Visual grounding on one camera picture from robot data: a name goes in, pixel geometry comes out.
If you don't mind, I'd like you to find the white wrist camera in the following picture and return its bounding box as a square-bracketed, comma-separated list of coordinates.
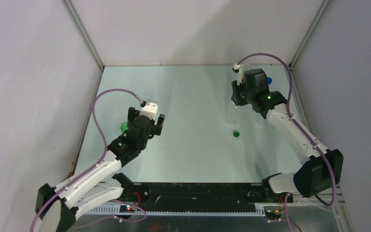
[139, 99, 158, 121]
[232, 63, 252, 86]

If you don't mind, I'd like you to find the clear bottle blue cap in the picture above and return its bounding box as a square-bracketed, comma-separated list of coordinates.
[254, 113, 269, 127]

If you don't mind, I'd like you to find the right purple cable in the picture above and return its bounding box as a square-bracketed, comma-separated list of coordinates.
[236, 53, 338, 232]

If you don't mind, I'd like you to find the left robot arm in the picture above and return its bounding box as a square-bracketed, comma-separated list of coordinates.
[30, 102, 165, 232]

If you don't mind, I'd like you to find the clear plastic bottle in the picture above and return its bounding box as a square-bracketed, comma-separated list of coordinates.
[225, 104, 246, 126]

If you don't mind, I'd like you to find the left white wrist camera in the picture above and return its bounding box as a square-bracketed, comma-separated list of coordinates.
[139, 99, 158, 121]

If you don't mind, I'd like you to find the right circuit board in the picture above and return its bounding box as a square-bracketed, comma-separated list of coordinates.
[265, 210, 283, 220]

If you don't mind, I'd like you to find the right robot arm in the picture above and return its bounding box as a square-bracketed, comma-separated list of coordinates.
[231, 66, 343, 202]

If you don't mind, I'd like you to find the purple cable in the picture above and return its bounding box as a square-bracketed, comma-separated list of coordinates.
[29, 89, 146, 232]
[236, 53, 338, 232]

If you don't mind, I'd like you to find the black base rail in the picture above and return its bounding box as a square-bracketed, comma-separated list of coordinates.
[118, 182, 286, 214]

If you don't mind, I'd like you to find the circuit board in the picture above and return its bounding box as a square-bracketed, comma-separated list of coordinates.
[119, 205, 136, 213]
[265, 210, 283, 220]

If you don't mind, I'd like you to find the green plastic bottle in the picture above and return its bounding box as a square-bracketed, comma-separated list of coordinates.
[120, 122, 128, 133]

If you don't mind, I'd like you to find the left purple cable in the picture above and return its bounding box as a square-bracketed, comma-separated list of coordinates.
[29, 89, 146, 232]

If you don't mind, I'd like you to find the left circuit board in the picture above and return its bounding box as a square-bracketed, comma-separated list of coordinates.
[119, 205, 136, 213]

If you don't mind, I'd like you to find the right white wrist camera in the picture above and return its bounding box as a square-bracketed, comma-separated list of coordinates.
[232, 63, 252, 86]

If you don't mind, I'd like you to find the green bottle cap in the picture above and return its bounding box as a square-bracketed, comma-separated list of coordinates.
[232, 130, 240, 138]

